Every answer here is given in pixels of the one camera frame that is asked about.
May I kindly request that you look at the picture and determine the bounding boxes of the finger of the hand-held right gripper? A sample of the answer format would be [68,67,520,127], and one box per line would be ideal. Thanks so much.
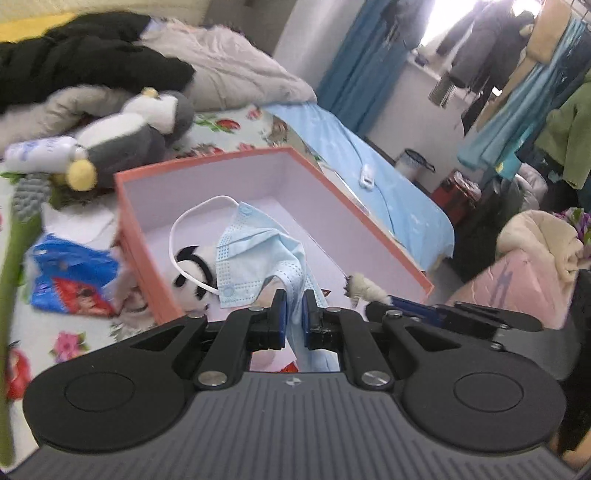
[434,301,544,334]
[389,295,462,325]

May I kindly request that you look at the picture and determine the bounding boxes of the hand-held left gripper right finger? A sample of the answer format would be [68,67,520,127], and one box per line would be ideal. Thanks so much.
[302,290,458,391]

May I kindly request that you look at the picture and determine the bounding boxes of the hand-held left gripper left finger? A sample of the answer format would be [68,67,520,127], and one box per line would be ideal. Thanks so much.
[122,288,290,389]

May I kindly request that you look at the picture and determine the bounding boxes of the white fluffy plush piece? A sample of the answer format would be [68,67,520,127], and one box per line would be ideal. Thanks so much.
[344,273,391,308]

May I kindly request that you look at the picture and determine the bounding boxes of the blue face mask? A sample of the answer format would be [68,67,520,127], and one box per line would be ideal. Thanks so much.
[168,195,329,373]

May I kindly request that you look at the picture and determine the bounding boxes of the orange cardboard box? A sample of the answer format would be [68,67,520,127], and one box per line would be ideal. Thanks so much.
[114,146,435,326]

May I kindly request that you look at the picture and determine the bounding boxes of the pink bag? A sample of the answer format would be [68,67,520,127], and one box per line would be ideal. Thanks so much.
[445,251,579,329]

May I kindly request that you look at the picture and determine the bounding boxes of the cream fluffy blanket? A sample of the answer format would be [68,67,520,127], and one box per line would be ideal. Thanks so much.
[496,210,585,288]

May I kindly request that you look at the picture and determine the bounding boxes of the small panda plush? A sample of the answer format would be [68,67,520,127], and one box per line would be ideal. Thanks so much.
[172,244,219,311]

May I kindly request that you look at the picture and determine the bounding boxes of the red bag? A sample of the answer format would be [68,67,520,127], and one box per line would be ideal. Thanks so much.
[431,171,484,228]

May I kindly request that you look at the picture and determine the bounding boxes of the white bucket with black lid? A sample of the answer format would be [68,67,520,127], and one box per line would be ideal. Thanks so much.
[394,148,435,186]

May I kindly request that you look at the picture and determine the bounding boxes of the green hanging garment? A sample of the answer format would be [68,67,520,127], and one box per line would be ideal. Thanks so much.
[533,82,591,191]

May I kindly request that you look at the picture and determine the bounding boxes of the teal hanging dress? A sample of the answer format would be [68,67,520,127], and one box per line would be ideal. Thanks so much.
[457,18,591,179]

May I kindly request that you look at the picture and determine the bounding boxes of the blue snack packet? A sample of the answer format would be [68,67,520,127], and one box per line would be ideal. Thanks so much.
[30,233,122,318]

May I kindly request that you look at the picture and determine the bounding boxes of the striped hanging garment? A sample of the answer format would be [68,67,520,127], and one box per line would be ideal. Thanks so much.
[428,73,456,108]

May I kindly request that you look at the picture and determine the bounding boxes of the grey penguin plush toy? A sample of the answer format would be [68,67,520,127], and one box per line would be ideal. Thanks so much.
[51,88,196,191]

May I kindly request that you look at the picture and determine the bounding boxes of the blue curtain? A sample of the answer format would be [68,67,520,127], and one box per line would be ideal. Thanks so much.
[318,0,408,140]

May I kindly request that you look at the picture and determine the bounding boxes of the beige quilt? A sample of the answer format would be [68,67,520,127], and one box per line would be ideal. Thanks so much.
[139,21,318,112]

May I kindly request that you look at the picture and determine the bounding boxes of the green stick with grey head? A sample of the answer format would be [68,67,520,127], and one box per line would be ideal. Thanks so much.
[0,173,52,459]

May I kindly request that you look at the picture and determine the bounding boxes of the dark hanging coats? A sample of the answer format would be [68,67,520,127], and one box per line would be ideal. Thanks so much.
[436,0,537,94]

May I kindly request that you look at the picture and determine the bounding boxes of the tan hanging garment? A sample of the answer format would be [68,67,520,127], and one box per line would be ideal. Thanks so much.
[526,0,574,62]

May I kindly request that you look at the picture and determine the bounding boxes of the white spray bottle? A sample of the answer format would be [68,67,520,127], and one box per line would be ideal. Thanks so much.
[4,136,89,174]

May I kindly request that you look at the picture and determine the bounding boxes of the grey pillow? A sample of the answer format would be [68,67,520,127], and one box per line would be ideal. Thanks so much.
[0,85,140,149]

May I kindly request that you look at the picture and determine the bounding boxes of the black jacket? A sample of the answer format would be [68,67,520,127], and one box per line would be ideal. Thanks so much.
[0,11,195,116]

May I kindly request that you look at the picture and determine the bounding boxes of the yellow pillow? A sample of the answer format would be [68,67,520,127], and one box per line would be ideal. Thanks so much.
[0,14,77,45]

